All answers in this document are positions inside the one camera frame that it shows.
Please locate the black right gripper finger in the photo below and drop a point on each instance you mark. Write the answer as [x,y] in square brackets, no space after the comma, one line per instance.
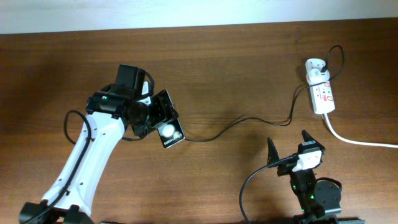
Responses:
[272,157]
[307,138]

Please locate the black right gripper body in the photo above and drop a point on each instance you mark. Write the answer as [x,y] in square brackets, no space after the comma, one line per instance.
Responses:
[286,168]

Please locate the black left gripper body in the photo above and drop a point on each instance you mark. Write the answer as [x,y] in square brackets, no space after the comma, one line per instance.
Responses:
[150,116]

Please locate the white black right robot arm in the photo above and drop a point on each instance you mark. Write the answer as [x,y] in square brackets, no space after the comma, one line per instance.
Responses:
[319,198]

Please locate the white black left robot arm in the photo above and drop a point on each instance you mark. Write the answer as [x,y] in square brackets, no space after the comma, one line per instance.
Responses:
[70,198]

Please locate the white USB charger adapter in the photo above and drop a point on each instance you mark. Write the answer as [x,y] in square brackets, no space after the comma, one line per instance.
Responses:
[314,71]

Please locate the white power strip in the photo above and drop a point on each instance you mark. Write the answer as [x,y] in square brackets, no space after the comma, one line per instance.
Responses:
[322,97]

